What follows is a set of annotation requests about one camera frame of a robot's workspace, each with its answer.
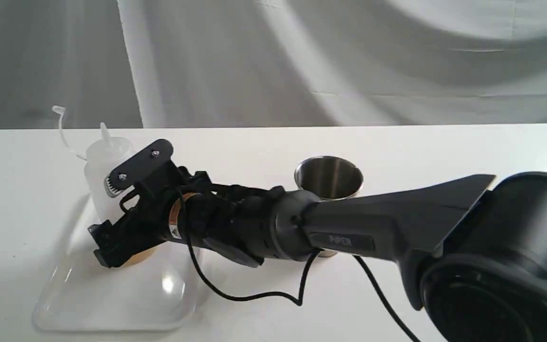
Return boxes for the grey fabric backdrop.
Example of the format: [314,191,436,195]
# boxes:
[0,0,547,129]

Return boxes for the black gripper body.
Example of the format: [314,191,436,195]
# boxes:
[88,161,212,268]

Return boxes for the white plastic tray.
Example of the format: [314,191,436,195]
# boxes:
[32,196,202,333]

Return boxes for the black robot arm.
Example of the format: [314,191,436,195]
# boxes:
[88,139,547,342]

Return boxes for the stainless steel cup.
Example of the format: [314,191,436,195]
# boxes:
[294,156,364,258]

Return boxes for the translucent plastic squeeze bottle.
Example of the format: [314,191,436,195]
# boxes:
[51,105,158,266]

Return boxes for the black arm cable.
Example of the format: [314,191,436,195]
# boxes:
[179,190,421,342]

